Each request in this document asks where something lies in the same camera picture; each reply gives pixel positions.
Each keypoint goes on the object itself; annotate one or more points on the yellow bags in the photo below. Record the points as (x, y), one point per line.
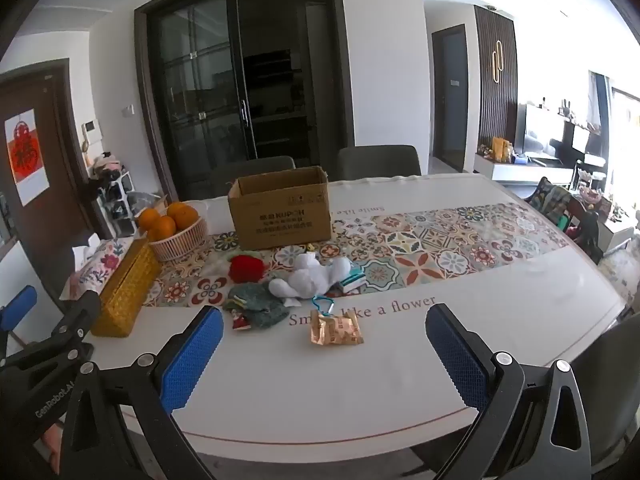
(501, 150)

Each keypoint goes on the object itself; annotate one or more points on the white ribbed fruit basket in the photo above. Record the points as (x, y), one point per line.
(180, 246)

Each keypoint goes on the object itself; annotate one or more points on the teal printed tissue pack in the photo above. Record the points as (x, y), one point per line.
(352, 280)

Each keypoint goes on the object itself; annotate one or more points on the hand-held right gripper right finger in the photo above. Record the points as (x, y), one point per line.
(457, 355)

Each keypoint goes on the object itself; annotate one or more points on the red knitted toy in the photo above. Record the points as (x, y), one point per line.
(247, 269)

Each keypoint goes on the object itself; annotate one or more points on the yellow woven tissue box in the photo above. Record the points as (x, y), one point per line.
(125, 290)

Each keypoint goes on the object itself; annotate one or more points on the gold wall ornament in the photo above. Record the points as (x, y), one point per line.
(498, 60)

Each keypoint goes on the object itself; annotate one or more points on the dark slatted wall panel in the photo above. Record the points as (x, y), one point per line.
(482, 100)

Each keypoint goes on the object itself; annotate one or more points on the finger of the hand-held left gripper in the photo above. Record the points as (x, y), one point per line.
(75, 322)
(17, 307)

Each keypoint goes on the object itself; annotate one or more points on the red paper door decoration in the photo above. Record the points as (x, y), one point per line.
(22, 155)

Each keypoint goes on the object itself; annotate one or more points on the white television cabinet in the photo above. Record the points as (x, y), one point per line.
(525, 172)

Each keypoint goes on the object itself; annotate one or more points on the white light switch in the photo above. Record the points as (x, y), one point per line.
(128, 110)

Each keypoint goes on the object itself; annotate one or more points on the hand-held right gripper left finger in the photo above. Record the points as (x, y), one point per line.
(192, 360)

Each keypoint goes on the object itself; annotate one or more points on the colourful patterned cushion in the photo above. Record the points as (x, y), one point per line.
(550, 196)

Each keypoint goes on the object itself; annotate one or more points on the pink cloth bundle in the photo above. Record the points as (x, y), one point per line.
(107, 162)

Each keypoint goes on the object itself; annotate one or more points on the blue carabiner clip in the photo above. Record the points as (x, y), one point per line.
(316, 301)

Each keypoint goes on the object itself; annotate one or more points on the dark hallway door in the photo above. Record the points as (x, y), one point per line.
(450, 100)

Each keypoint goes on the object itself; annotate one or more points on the white shoe rack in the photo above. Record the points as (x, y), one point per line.
(117, 205)

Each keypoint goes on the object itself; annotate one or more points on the pile of oranges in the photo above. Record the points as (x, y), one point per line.
(162, 227)

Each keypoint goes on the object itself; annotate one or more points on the grey dining chair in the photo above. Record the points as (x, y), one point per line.
(250, 175)
(380, 162)

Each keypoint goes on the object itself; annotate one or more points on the brown wooden door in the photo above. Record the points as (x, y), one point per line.
(60, 170)

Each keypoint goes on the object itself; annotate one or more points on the white cotton balls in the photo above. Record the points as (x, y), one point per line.
(310, 275)

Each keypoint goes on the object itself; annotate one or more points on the dark glass sliding door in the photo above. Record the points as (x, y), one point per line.
(200, 85)

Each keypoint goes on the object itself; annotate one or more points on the brown cardboard box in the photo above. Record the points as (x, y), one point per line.
(280, 215)

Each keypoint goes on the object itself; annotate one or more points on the small red candy packet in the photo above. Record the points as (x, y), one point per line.
(242, 322)

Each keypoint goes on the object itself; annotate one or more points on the patterned tile table runner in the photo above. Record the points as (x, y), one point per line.
(425, 250)

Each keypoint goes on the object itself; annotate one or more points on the white wall intercom panel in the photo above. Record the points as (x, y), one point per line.
(90, 129)

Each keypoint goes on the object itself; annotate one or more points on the gold snack packet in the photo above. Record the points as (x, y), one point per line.
(335, 330)

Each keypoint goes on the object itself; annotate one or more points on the television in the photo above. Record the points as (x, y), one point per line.
(542, 130)

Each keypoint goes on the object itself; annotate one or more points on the green knitted toy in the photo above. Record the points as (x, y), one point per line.
(260, 305)

